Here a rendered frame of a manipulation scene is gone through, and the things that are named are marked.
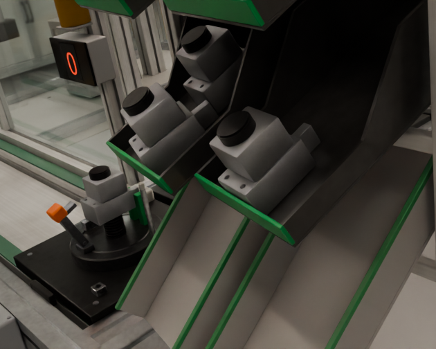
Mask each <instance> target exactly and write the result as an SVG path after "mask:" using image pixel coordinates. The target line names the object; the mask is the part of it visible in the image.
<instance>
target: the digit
mask: <svg viewBox="0 0 436 349"><path fill-rule="evenodd" d="M60 47H61V50H62V55H63V57H64V62H65V65H66V69H67V72H68V75H69V77H70V78H73V79H76V80H81V81H83V80H82V75H81V72H80V68H79V64H78V60H77V57H76V54H75V49H74V46H73V45H72V44H64V43H60Z"/></svg>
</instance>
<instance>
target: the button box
mask: <svg viewBox="0 0 436 349"><path fill-rule="evenodd" d="M0 349H27V347H26V344H25V342H24V339H23V337H22V335H21V331H20V329H19V326H18V324H17V320H16V318H15V317H14V316H13V315H12V314H11V313H9V311H8V310H7V309H6V308H5V307H4V306H3V305H1V304H0Z"/></svg>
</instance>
